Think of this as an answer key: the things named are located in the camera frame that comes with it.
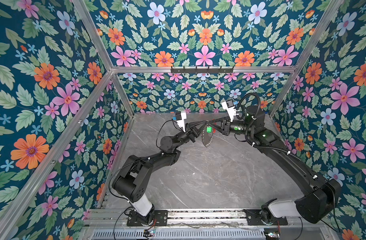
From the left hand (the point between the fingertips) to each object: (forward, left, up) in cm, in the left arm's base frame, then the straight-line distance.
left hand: (208, 122), depth 63 cm
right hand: (+2, -2, -2) cm, 3 cm away
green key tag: (+1, -1, -6) cm, 7 cm away
